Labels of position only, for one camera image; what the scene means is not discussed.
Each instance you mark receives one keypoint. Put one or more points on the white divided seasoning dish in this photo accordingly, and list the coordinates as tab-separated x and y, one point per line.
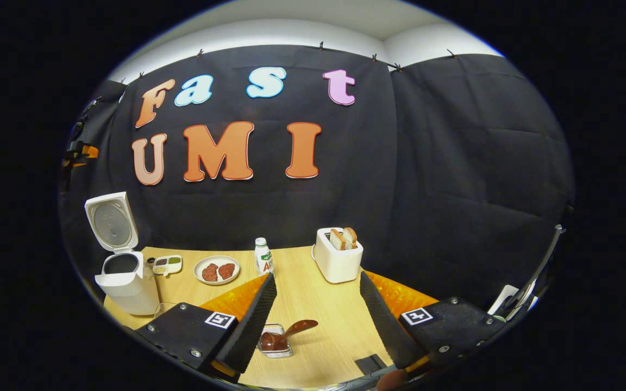
166	265

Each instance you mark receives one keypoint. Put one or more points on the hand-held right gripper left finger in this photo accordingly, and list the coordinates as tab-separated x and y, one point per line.
250	326

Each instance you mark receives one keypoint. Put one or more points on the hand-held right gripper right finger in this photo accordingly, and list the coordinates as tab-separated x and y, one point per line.
389	331

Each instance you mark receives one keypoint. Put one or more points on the red meat steak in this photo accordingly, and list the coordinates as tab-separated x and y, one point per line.
226	271
210	272

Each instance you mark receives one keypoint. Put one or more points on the white toaster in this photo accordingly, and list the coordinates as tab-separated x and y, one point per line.
337	266

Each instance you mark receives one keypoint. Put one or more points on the toast bread slice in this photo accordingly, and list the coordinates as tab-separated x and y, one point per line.
350	238
337	240

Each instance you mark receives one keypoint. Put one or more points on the white round plate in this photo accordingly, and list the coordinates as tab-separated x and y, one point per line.
200	271

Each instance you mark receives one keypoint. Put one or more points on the black backdrop cloth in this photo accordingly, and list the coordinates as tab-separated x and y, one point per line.
427	163

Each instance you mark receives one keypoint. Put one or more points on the brown wooden spoon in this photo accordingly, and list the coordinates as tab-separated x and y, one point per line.
275	341

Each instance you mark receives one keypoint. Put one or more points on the black square pad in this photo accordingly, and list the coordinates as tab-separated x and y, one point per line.
370	363

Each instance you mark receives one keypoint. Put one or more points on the white drink bottle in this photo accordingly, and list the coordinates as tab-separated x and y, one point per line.
263	260

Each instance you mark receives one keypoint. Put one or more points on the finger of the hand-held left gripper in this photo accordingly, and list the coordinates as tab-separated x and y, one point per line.
90	151

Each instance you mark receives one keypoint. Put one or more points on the white flat panel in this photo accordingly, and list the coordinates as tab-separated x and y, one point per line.
503	298

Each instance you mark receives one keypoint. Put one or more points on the white rice cooker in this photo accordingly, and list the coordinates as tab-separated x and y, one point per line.
128	290

